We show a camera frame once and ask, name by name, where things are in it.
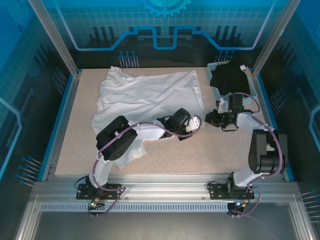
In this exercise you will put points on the aluminium mounting rail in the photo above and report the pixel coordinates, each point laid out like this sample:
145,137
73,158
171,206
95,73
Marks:
162,186

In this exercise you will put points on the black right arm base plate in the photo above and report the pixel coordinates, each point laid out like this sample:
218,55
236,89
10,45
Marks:
218,191

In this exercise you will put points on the light blue plastic basket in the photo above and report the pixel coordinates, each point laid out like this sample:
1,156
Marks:
248,100

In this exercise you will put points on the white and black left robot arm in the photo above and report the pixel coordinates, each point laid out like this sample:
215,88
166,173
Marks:
117,140

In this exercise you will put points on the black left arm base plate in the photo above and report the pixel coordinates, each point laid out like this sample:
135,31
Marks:
112,192

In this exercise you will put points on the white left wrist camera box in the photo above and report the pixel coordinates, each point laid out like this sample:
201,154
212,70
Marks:
194,123

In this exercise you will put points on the white t-shirt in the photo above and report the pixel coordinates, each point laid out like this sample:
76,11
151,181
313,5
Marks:
150,95

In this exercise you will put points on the small connector with lights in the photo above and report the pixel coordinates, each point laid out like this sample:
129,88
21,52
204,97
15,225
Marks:
238,205
94,205

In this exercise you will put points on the black garment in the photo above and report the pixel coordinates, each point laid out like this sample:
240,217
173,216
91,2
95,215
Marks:
230,80

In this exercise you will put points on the aluminium frame post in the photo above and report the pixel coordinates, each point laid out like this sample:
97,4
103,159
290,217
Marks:
53,35
275,35

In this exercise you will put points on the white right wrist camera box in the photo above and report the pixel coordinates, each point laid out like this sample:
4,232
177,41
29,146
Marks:
222,106

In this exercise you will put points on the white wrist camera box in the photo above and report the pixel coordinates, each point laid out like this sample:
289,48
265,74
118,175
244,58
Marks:
194,123
222,106

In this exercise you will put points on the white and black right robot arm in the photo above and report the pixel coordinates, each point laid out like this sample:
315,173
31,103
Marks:
262,150

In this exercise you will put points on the aluminium table side rail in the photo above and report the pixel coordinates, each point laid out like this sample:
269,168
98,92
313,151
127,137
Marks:
67,110
268,120

